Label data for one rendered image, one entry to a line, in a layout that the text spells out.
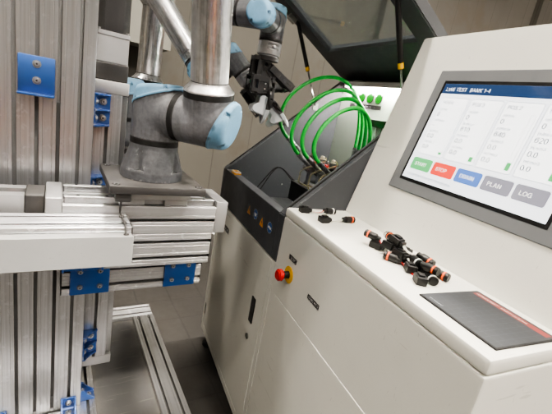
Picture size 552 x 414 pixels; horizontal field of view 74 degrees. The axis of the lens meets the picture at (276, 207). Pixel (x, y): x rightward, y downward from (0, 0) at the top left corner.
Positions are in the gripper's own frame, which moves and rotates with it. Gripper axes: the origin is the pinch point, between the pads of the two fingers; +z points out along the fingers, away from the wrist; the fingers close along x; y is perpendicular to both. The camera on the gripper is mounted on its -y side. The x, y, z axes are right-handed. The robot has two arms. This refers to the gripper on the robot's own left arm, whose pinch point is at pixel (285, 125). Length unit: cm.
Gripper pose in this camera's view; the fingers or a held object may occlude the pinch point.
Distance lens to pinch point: 143.7
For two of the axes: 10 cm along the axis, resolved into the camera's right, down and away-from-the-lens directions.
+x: 2.3, 0.8, -9.7
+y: -7.9, 6.0, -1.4
